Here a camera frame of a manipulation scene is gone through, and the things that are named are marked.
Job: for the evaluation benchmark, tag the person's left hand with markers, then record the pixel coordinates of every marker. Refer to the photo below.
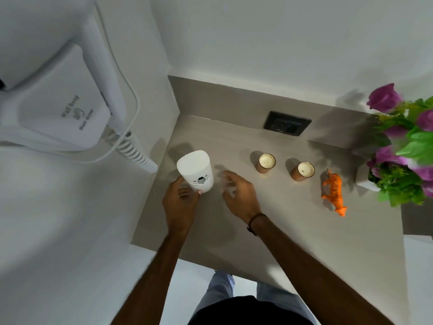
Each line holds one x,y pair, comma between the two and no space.
177,209

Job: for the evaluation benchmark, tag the person's right hand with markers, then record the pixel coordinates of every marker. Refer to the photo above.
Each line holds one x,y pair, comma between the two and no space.
243,201

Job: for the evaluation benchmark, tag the person's left thumb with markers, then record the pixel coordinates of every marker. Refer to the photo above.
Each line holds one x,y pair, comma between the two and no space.
192,193

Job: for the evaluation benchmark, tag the person's right thumb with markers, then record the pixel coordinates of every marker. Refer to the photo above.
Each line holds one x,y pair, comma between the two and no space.
227,196

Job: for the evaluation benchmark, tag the white air freshener dispenser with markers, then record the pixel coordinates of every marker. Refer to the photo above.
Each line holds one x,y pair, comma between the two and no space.
197,169

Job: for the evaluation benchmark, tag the person's right forearm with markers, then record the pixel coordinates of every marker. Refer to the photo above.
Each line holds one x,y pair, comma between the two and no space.
311,270

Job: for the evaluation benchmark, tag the person's left forearm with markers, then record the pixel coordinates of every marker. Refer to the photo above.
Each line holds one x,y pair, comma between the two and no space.
154,277

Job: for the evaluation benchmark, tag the black wrist band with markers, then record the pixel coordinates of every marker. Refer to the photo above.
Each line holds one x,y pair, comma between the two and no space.
253,221

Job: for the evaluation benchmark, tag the candle in brown holder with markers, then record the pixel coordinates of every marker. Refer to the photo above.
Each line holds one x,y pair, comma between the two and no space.
304,170
266,162

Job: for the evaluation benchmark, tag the light blue jeans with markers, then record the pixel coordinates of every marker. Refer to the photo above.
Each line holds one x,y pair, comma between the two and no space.
220,287

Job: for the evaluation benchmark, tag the orange toy tiger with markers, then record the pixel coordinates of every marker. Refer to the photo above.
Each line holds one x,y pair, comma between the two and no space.
335,192

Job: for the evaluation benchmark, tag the black shirt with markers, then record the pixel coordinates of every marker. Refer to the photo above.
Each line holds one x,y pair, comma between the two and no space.
250,311

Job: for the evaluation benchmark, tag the white flower pot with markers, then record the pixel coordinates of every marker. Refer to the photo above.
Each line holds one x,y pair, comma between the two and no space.
363,179

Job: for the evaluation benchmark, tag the purple artificial flowers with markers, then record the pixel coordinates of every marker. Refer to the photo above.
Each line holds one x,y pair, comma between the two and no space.
406,152

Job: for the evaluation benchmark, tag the black wall socket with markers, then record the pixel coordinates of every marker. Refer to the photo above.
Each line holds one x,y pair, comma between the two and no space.
287,123

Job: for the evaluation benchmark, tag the white wall hair dryer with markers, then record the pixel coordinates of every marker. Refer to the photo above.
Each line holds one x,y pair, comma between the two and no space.
61,101

